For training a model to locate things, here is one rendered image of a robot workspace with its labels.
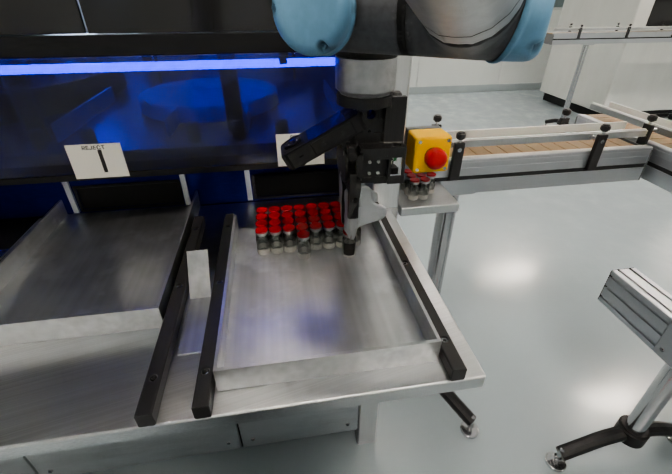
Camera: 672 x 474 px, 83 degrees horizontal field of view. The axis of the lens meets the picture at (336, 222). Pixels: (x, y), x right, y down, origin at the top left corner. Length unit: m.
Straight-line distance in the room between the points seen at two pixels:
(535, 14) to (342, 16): 0.14
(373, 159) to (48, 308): 0.50
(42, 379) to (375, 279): 0.44
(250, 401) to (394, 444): 1.02
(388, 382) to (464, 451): 1.02
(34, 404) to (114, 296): 0.17
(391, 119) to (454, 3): 0.30
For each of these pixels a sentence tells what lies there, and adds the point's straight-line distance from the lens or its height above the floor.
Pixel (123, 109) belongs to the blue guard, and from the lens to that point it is 0.71.
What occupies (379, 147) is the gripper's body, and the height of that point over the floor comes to 1.09.
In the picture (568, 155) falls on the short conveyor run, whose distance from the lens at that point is 1.08.
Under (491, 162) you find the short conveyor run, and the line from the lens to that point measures 0.97.
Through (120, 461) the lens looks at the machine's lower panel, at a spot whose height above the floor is 0.12.
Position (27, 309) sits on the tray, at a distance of 0.70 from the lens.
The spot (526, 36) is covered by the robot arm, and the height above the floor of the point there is 1.24.
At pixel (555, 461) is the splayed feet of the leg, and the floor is 0.02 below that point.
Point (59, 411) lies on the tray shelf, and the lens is 0.54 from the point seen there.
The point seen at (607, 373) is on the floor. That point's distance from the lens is 1.90.
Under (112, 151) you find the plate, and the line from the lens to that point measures 0.74.
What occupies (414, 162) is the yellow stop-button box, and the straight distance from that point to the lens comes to 0.75.
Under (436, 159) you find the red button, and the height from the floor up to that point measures 1.00.
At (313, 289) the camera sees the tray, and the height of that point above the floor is 0.88.
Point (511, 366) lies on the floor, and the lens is 1.74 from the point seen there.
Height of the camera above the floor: 1.27
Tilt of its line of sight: 32 degrees down
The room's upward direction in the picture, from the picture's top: straight up
